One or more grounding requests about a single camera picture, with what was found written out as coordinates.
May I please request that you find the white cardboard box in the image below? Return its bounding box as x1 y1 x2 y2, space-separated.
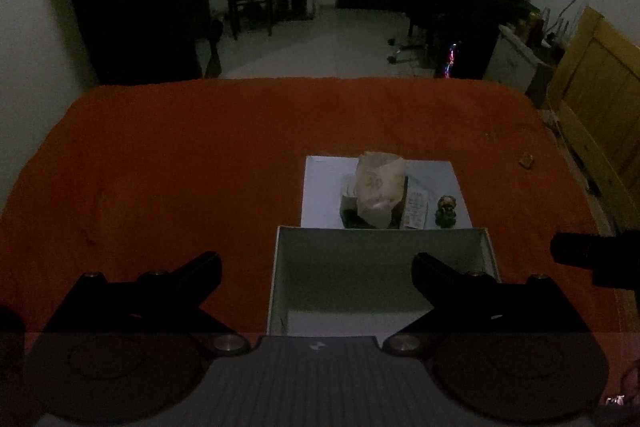
266 226 502 339

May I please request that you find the computer case with coloured lights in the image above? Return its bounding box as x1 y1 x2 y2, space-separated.
434 38 463 79

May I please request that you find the yellow wooden panel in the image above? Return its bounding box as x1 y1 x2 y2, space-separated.
546 6 640 235

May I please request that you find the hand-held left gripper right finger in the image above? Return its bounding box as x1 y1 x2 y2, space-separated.
384 251 593 357

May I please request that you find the orange cloth covered desktop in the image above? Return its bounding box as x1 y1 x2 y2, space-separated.
0 77 631 427

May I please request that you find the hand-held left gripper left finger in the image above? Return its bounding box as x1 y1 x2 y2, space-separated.
42 251 251 358

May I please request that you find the flat white board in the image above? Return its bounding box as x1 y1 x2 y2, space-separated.
301 155 474 231

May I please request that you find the translucent plastic bag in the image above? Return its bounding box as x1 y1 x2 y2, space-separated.
355 151 407 229

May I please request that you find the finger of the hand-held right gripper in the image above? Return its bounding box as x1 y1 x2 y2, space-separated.
592 266 640 292
550 229 640 269

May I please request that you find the small dark figurine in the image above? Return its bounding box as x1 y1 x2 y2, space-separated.
435 195 459 226

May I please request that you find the white printed label strip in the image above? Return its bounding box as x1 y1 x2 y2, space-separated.
404 188 429 229

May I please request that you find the white cabinet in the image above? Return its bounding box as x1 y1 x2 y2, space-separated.
485 24 553 108

